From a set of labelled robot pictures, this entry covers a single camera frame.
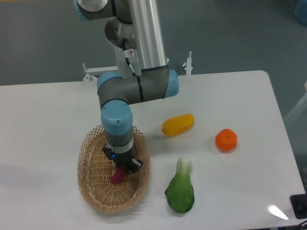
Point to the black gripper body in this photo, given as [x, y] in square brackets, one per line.
[124, 159]

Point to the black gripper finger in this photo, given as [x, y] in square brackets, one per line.
[135, 165]
[108, 152]

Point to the purple sweet potato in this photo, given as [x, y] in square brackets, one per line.
[119, 175]

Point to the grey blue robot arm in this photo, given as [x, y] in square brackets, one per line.
[156, 81]

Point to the woven wicker basket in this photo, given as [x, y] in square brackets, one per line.
[95, 171]

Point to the green bok choy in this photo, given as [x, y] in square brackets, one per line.
[180, 193]

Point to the yellow mango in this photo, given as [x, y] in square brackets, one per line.
[178, 125]

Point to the orange tangerine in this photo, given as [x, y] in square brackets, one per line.
[226, 140]

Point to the black device at table edge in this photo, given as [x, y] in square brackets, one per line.
[299, 205]

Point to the white metal base frame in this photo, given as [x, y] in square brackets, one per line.
[91, 73]

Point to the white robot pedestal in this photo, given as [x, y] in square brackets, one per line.
[121, 36]

